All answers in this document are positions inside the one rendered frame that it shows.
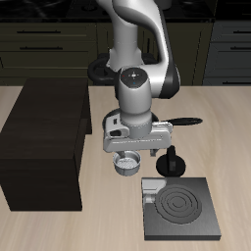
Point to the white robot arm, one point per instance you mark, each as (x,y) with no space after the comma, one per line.
(134,98)

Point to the dark wooden cabinet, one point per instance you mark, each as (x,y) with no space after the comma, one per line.
(42,140)

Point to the dark grey stove plate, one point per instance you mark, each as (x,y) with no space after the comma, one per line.
(186,212)

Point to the black kitchen countertop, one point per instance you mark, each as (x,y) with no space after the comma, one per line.
(49,10)

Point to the round black stove knob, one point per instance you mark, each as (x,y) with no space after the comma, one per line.
(170,165)

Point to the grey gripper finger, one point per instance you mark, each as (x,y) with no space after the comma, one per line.
(154,152)
(122,154)

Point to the dark kitchen cupboards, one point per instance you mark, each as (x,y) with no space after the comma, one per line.
(49,49)

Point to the black frying pan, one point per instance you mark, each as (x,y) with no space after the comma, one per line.
(186,121)

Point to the grey fluted ramekin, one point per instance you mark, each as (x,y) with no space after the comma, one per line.
(126,166)

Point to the grey kitchen cupboard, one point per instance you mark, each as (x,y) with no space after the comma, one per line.
(228,52)

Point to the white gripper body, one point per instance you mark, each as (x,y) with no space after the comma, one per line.
(140,140)

